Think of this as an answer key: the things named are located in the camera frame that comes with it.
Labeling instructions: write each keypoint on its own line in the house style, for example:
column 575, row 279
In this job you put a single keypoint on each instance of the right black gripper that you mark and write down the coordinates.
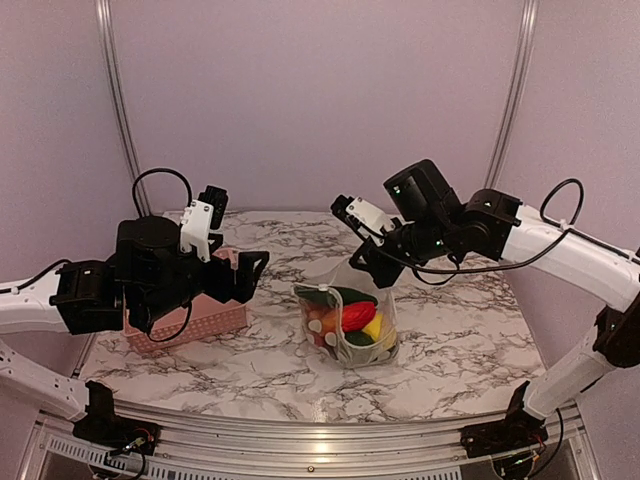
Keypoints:
column 386, row 272

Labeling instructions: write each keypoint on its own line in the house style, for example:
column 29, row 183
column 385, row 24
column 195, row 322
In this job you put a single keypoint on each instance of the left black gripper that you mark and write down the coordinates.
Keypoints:
column 245, row 281

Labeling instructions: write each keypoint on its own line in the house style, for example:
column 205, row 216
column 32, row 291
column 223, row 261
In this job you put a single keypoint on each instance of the green fake cucumber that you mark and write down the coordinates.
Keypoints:
column 351, row 296

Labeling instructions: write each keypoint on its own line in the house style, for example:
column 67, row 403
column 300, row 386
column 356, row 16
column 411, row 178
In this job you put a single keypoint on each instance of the red orange fake mango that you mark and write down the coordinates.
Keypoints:
column 354, row 317

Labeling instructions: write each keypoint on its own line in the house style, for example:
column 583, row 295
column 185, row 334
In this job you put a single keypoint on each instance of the clear zip top bag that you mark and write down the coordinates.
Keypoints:
column 343, row 275

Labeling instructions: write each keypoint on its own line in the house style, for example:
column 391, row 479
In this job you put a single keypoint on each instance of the red fake cherry tomato bunch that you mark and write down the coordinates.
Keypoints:
column 320, row 317

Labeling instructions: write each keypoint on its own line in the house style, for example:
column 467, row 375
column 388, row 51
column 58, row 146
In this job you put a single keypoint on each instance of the dark green fake avocado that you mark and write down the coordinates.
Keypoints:
column 359, row 338

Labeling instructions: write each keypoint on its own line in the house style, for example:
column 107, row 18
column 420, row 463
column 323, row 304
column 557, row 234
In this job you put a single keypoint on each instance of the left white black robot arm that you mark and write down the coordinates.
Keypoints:
column 67, row 297

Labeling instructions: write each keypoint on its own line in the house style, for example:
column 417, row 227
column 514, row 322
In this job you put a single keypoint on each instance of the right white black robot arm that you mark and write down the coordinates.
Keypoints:
column 434, row 223

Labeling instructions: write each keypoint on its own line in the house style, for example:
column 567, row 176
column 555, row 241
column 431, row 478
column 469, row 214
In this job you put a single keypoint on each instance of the yellow fake lemon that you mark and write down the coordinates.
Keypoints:
column 381, row 330

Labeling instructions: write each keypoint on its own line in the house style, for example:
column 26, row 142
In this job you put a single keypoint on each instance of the pink perforated plastic basket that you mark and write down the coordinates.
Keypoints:
column 208, row 318

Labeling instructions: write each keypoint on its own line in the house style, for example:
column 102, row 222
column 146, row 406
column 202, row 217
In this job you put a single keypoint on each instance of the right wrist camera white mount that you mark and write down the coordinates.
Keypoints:
column 366, row 220

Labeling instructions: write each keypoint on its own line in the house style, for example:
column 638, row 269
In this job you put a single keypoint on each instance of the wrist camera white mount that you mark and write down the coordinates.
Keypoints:
column 200, row 222
column 366, row 220

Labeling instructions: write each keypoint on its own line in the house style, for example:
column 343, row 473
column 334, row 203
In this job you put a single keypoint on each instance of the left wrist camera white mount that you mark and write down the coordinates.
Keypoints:
column 200, row 222

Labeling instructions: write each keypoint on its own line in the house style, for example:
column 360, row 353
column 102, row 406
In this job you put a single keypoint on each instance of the front aluminium rail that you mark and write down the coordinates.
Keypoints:
column 194, row 446

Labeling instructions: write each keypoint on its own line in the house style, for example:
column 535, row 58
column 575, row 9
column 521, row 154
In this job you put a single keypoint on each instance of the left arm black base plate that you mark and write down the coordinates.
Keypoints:
column 101, row 425

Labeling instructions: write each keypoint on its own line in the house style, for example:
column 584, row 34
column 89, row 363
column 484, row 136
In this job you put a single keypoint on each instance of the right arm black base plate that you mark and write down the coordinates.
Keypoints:
column 517, row 429

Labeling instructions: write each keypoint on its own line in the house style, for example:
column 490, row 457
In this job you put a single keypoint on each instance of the left aluminium frame post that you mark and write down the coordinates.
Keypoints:
column 108, row 45

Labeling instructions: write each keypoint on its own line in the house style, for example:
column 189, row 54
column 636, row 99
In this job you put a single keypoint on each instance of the aluminium frame post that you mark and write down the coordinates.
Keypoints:
column 108, row 45
column 515, row 91

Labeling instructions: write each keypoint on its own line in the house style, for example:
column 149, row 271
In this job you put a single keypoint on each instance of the right aluminium frame post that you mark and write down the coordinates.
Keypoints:
column 515, row 91

